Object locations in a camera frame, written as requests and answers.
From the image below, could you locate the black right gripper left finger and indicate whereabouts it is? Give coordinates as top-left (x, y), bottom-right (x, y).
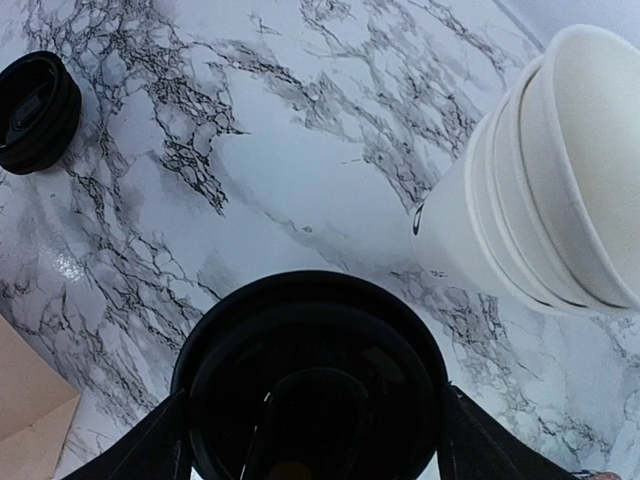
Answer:
top-left (65, 391), bottom-right (192, 480)

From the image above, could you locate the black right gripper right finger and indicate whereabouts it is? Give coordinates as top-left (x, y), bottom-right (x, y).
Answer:
top-left (437, 385), bottom-right (574, 480)

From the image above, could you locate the brown paper takeout bag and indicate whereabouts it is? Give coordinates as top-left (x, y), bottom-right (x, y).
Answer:
top-left (1, 320), bottom-right (79, 479)

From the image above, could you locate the stack of white paper cups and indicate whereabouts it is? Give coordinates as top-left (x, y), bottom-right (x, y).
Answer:
top-left (411, 25), bottom-right (639, 315)

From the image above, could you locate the stack of black cup lids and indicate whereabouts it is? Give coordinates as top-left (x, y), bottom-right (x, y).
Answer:
top-left (1, 51), bottom-right (82, 175)

